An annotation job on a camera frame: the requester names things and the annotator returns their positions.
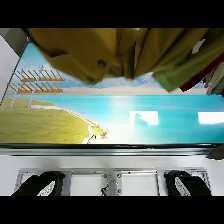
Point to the mustard yellow shirt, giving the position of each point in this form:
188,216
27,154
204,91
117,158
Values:
83,50

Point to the heap of clothes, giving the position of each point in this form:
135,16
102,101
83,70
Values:
216,81

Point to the beige garment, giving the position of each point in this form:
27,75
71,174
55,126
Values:
173,75

